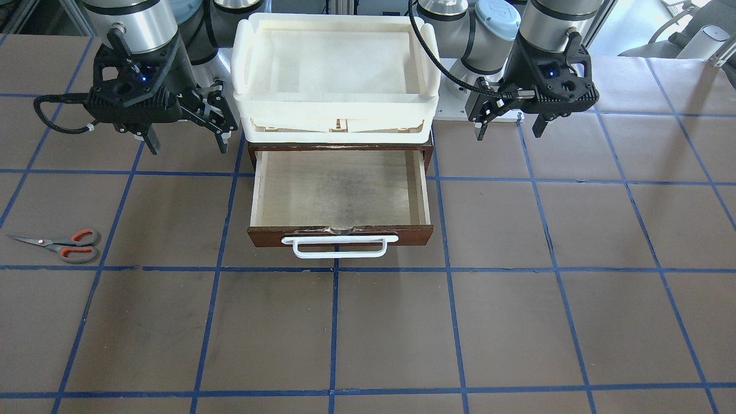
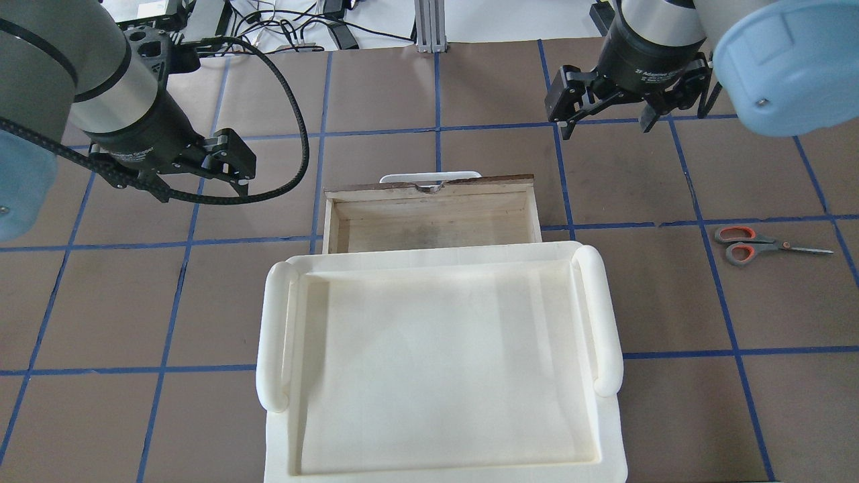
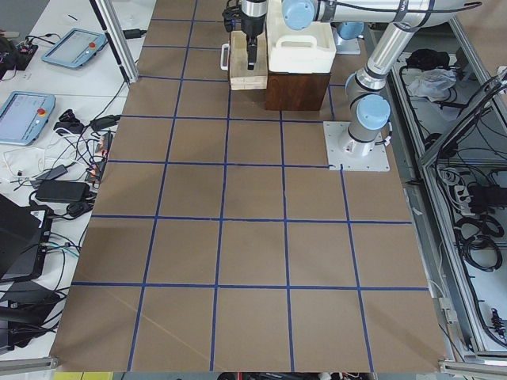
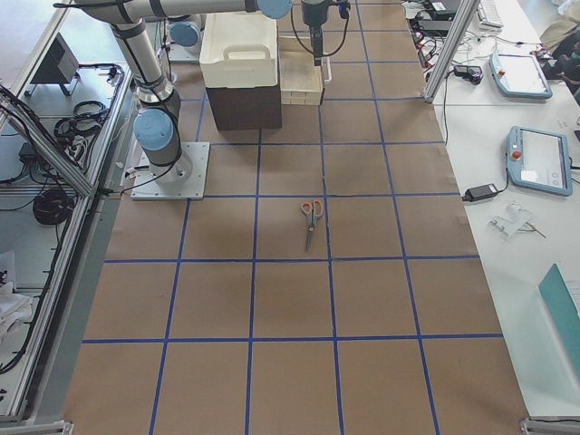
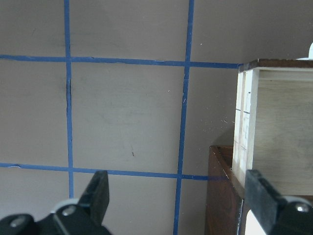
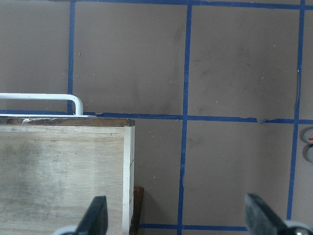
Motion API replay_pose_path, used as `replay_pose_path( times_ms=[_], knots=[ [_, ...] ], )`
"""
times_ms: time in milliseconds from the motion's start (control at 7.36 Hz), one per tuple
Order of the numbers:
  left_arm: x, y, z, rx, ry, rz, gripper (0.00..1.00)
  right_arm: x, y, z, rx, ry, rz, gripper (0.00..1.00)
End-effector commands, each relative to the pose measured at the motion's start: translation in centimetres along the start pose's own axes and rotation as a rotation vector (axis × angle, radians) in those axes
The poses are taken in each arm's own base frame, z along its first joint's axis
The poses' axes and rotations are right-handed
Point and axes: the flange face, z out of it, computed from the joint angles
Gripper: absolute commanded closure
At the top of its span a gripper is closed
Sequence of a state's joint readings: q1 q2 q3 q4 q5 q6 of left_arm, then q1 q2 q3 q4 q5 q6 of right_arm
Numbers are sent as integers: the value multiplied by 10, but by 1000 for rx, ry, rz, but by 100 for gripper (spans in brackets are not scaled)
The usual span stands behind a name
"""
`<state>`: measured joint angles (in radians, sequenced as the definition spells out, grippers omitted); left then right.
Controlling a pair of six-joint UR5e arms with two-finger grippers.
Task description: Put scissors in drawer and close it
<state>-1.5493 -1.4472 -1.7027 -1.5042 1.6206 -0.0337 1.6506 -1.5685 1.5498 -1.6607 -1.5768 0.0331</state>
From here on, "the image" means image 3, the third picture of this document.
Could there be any aluminium frame post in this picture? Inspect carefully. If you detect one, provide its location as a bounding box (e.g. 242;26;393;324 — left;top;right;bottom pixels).
90;0;139;85

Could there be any black computer box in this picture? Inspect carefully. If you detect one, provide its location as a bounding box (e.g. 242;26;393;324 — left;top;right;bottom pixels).
1;196;54;283

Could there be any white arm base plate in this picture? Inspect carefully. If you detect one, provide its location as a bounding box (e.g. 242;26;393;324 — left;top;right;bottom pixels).
323;121;391;172

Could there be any blue teach pendant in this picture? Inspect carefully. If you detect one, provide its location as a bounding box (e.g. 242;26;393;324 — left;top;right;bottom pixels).
1;91;55;146
42;28;107;69

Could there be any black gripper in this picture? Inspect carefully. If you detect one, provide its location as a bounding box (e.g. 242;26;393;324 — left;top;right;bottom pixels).
240;0;265;70

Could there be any light wooden drawer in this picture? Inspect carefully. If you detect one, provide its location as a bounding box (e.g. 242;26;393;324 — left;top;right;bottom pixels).
229;31;268;91

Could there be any white drawer handle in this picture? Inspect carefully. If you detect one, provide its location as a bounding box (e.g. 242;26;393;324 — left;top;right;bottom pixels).
219;43;231;71

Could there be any black power brick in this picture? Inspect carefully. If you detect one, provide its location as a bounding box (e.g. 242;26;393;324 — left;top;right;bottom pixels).
35;180;90;203

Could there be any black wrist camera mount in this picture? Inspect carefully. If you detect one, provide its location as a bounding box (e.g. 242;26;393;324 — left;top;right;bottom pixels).
222;0;242;32

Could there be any blue teach pendant near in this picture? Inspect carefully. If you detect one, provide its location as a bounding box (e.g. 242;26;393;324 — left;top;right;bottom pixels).
1;91;55;146

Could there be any white crumpled cloth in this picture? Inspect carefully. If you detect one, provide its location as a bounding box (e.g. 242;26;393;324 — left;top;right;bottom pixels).
407;68;456;102

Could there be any blue teach pendant far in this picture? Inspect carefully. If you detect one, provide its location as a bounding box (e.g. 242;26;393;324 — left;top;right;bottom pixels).
42;28;107;69

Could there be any dark wooden cabinet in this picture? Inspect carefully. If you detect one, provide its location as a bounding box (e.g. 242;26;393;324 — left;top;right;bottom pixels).
265;71;331;111

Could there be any white plastic tray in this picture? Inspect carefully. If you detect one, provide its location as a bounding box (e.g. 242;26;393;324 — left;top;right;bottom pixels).
266;1;336;74

